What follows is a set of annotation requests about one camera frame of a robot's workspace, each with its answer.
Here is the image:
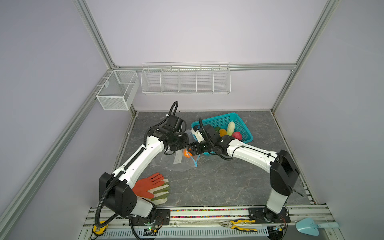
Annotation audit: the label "white wire shelf basket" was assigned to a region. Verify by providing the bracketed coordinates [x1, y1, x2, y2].
[141, 62, 232, 95]

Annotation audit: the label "yellow handled pliers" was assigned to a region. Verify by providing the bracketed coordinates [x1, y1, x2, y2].
[220, 219, 258, 232]

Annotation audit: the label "red white work glove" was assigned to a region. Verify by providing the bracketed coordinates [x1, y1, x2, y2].
[133, 173, 170, 205]

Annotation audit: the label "white slotted cable duct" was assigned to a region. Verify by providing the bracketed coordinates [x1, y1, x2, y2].
[98, 227, 269, 240]

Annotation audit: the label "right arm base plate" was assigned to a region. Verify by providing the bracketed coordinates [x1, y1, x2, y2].
[248, 207, 291, 224]

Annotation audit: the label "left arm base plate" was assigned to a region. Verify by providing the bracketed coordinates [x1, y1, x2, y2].
[132, 209, 171, 226]

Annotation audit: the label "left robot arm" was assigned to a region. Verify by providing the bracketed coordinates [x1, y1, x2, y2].
[95, 115, 189, 228]

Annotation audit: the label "light blue scoop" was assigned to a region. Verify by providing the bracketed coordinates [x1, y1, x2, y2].
[296, 218, 339, 237]

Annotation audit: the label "yellow orange mango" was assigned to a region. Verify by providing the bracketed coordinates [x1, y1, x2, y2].
[219, 129, 228, 138]

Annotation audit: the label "white mesh box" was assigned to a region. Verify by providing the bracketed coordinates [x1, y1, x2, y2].
[96, 70, 140, 111]

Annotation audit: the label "small orange fruit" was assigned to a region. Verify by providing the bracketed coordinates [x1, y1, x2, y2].
[184, 149, 193, 158]

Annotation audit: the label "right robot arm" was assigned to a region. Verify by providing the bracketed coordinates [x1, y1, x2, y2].
[187, 125, 300, 215]

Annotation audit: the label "clear zip top bag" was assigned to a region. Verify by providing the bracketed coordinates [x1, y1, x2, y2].
[149, 149, 201, 172]

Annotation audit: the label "white radish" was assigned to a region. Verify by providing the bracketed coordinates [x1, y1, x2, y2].
[227, 121, 236, 136]

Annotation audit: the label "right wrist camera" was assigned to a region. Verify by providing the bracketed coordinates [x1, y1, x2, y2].
[191, 129, 205, 143]

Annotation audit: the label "pink red round fruit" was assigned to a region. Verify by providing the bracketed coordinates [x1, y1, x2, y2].
[232, 132, 243, 141]

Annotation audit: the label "yellow tape measure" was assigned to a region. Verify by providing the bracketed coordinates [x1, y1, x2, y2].
[92, 225, 108, 237]

